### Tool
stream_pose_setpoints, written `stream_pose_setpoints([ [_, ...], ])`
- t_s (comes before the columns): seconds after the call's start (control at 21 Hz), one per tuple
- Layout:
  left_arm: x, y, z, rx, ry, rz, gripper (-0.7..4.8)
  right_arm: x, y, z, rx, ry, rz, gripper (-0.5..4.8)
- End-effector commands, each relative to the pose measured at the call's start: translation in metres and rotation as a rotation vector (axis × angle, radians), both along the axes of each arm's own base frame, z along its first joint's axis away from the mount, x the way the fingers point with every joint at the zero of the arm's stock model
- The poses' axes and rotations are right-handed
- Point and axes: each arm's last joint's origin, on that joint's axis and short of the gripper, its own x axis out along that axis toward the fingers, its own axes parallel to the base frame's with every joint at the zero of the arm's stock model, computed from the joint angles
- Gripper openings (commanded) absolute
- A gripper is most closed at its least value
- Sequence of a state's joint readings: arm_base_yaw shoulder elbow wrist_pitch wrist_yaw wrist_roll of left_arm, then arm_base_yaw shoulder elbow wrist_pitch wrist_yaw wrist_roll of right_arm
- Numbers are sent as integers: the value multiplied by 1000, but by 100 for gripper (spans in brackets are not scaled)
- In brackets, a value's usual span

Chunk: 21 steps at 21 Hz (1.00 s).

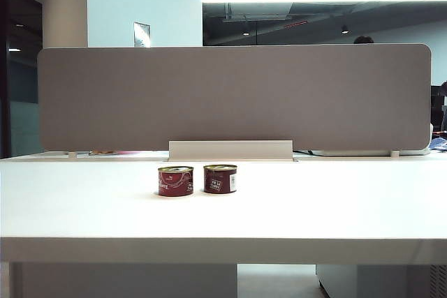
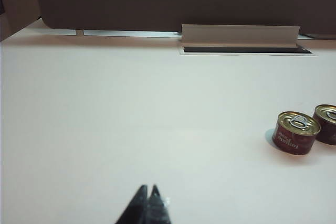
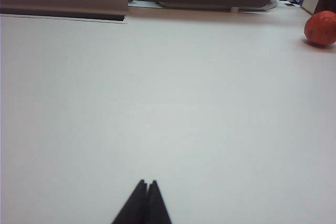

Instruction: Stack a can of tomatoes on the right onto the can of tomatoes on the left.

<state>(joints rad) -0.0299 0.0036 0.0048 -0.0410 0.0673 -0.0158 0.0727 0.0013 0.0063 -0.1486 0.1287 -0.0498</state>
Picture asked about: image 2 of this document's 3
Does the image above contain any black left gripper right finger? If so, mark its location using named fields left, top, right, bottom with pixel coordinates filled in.
left=141, top=184, right=172, bottom=224

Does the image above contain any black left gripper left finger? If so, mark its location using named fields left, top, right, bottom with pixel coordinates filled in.
left=114, top=184, right=150, bottom=224

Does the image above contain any red tomato paste can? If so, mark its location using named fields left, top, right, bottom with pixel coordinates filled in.
left=271, top=111, right=321, bottom=156
left=312, top=104, right=336, bottom=146

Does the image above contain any brown side partition panel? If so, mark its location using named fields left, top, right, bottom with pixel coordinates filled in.
left=0, top=0, right=41, bottom=42

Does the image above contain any aluminium partition rail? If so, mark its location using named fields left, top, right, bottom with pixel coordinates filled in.
left=54, top=28, right=336, bottom=40

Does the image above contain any black cable slot frame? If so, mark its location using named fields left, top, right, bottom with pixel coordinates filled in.
left=179, top=45, right=320, bottom=57

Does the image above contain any white cable tray lid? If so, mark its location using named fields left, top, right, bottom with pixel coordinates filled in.
left=181, top=24, right=301, bottom=49

